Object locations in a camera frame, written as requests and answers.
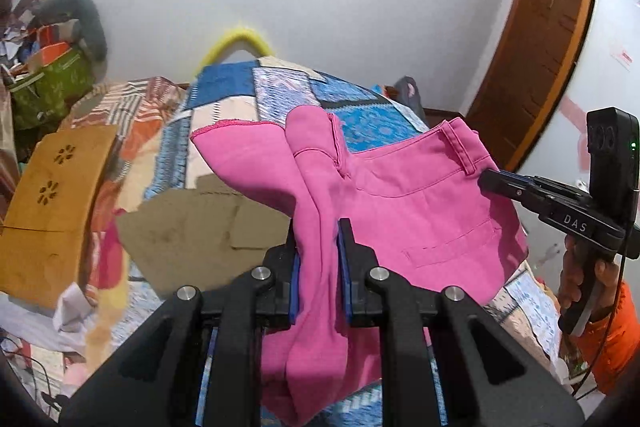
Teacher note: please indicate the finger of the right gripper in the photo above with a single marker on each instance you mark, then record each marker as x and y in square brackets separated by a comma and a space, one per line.
[515, 179]
[490, 183]

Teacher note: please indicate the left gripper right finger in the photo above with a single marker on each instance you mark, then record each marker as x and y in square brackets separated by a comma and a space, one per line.
[444, 359]

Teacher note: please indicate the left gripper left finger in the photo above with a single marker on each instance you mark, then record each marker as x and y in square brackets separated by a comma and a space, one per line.
[196, 360]

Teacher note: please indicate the pink pants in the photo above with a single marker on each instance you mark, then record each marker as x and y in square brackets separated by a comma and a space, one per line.
[416, 203]

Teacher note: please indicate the orange sleeve forearm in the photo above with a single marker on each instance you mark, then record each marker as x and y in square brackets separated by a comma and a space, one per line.
[609, 351]

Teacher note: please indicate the grey backpack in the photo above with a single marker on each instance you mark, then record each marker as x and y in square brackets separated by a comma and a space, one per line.
[407, 93]

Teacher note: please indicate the white sliding wardrobe door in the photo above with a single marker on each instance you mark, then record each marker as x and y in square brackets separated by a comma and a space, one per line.
[606, 74]

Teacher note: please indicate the olive green pants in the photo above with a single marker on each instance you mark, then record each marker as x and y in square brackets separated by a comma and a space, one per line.
[203, 236]

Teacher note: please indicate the wooden lap desk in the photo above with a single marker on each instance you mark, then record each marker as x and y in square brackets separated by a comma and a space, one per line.
[45, 231]

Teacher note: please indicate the wooden door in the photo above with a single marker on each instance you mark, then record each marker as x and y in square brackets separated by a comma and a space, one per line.
[535, 56]

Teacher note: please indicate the blue patchwork bedspread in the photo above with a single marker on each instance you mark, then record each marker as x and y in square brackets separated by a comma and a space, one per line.
[265, 90]

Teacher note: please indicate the orange striped blanket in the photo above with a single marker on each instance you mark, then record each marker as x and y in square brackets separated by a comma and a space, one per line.
[138, 109]

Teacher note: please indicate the yellow foam bed headboard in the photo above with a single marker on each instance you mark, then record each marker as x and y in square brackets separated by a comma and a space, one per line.
[239, 37]

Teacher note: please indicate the green storage bag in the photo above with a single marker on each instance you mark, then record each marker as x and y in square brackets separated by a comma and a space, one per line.
[45, 97]

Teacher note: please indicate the grey neck pillow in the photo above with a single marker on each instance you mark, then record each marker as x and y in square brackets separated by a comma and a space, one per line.
[90, 31]

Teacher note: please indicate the black camera box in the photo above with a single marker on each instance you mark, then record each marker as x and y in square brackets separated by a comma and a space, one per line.
[613, 146]

